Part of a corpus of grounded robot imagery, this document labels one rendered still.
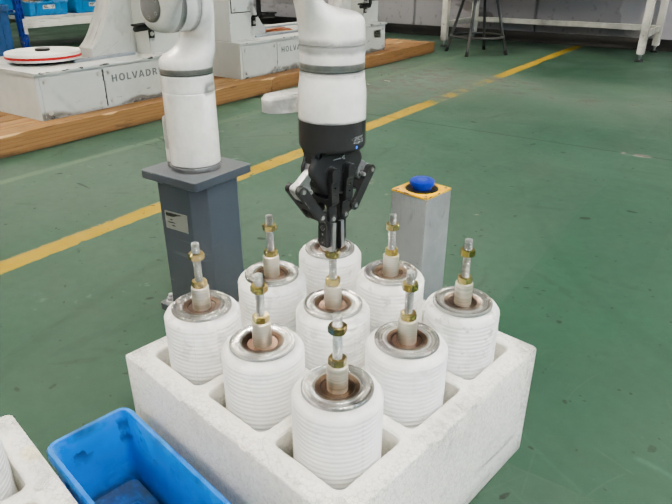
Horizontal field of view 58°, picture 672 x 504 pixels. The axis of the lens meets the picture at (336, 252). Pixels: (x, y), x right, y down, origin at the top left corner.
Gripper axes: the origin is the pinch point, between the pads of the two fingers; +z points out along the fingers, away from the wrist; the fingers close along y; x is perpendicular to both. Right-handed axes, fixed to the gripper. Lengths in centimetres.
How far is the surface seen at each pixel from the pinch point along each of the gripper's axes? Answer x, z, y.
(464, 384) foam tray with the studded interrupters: -16.7, 17.0, 6.2
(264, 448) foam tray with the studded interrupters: -7.5, 17.0, -17.8
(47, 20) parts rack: 486, 15, 162
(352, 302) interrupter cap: -1.9, 9.6, 1.7
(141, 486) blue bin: 13.8, 34.7, -23.0
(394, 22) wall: 364, 26, 458
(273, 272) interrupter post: 10.9, 9.2, -0.6
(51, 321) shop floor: 65, 35, -14
